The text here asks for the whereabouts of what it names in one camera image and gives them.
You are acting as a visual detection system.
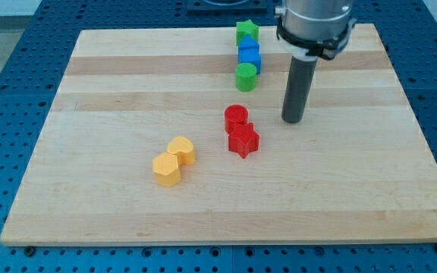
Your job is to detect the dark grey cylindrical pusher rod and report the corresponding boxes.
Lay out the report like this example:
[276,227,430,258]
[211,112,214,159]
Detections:
[281,57,316,124]

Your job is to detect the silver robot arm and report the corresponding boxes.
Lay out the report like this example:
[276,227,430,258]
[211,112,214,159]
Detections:
[275,0,356,124]

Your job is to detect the green cylinder block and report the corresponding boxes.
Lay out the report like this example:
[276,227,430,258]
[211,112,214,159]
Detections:
[235,63,257,92]

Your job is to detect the blue cube block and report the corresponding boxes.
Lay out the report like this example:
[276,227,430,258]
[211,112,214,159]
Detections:
[238,48,262,75]

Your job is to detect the blue triangle block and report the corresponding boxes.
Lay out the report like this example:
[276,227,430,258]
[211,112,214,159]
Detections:
[237,35,259,51]

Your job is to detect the green star block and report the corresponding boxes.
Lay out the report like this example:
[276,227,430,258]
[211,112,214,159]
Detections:
[236,20,259,46]

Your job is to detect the red cylinder block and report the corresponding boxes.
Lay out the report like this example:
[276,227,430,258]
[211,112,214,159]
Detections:
[224,105,249,133]

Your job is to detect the red star block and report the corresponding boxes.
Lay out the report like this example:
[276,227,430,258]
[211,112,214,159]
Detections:
[228,123,259,158]

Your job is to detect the yellow heart block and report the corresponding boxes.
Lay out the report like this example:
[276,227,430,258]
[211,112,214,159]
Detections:
[167,136,196,165]

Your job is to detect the wooden board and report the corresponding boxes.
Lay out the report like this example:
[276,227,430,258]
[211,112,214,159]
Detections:
[0,24,437,246]

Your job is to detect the yellow hexagon block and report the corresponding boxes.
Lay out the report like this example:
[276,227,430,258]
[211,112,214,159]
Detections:
[152,152,181,187]

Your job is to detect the black and white cable ring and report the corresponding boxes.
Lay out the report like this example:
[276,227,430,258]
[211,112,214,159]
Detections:
[275,17,357,62]

